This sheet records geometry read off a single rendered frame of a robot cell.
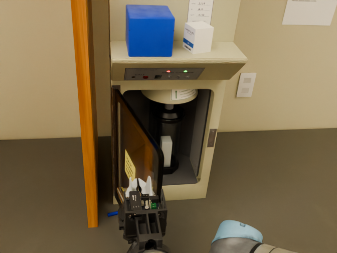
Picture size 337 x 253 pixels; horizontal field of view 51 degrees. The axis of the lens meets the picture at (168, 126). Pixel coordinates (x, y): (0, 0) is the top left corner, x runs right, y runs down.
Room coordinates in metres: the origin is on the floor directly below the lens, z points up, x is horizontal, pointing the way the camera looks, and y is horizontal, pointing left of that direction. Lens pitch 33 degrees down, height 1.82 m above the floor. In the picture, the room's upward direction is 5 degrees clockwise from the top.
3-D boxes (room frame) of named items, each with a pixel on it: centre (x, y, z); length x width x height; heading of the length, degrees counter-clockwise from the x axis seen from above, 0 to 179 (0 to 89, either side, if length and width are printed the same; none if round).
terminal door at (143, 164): (0.69, 0.08, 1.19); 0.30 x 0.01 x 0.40; 27
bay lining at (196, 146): (0.99, 0.03, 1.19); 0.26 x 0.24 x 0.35; 102
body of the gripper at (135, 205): (0.41, 0.02, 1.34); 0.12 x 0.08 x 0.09; 12
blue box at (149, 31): (0.80, 0.06, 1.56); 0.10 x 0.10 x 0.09; 12
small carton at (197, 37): (0.83, -0.05, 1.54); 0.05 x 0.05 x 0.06; 30
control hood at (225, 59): (0.82, -0.01, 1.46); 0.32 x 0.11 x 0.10; 102
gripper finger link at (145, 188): (0.52, 0.03, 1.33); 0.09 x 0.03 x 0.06; 12
